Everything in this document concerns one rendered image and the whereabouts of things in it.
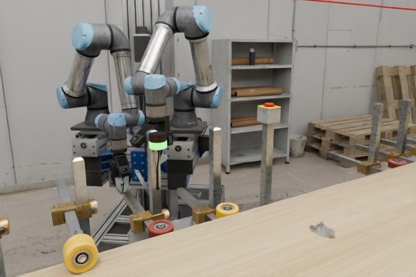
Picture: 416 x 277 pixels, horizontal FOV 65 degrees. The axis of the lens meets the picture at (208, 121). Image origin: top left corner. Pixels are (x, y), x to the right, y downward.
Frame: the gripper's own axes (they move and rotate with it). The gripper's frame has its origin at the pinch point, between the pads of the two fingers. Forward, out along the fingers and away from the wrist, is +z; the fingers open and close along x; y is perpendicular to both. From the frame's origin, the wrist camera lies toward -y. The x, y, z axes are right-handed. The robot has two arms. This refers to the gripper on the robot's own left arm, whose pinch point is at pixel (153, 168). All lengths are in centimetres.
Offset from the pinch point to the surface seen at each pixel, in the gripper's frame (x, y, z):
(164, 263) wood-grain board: -34.5, -25.5, 10.7
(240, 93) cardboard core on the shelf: 125, 233, 6
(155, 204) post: -8.1, -6.2, 10.0
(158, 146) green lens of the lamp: -13.4, -8.7, -13.6
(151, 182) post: -7.7, -7.2, 1.3
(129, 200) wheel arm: 10.5, -4.5, 14.7
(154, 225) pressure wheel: -18.1, -15.3, 10.3
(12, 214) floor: 214, 12, 101
